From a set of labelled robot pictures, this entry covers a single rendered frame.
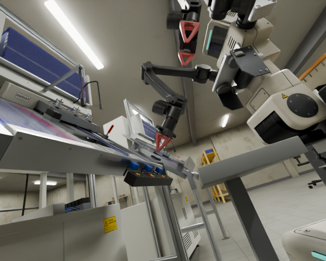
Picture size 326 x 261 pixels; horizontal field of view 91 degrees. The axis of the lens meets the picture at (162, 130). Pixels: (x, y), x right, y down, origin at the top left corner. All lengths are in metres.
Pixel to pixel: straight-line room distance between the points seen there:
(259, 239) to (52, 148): 0.66
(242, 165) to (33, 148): 0.44
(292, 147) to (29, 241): 0.77
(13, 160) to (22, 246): 0.37
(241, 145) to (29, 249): 9.42
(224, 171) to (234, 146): 9.18
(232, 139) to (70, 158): 9.43
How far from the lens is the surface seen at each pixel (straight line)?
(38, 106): 1.08
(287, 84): 0.81
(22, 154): 0.40
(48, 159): 0.42
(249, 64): 0.78
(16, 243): 0.71
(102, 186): 10.67
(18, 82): 1.17
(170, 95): 0.78
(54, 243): 0.76
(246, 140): 9.82
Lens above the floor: 0.54
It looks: 24 degrees up
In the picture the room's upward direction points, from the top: 17 degrees counter-clockwise
